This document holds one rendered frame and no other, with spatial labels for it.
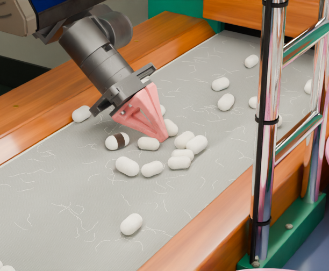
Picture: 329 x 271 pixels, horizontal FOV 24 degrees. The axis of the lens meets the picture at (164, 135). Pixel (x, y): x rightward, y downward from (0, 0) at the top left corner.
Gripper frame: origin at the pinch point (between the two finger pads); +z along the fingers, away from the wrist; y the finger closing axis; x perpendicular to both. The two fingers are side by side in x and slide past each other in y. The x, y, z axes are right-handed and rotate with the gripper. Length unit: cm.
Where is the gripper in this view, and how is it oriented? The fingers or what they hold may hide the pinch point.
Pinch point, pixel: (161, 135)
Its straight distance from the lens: 110.4
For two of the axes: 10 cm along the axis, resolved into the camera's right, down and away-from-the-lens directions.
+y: 5.4, -4.0, 7.4
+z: 6.4, 7.7, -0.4
